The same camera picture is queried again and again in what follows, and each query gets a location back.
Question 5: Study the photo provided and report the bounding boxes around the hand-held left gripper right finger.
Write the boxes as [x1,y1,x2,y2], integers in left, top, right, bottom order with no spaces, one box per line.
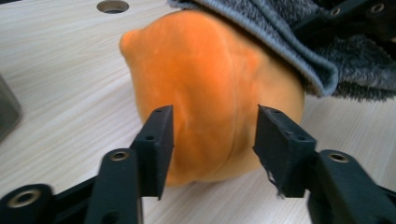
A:
[252,105,318,199]

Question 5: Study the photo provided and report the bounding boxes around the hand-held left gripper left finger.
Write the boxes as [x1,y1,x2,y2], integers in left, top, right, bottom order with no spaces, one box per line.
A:
[130,105,175,201]

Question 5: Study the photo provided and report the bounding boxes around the grey fluffy cloth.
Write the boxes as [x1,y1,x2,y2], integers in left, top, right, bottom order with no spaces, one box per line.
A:
[167,0,396,102]

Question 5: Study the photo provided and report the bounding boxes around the orange plush toy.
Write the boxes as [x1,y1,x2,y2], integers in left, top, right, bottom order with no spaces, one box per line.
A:
[119,8,306,188]

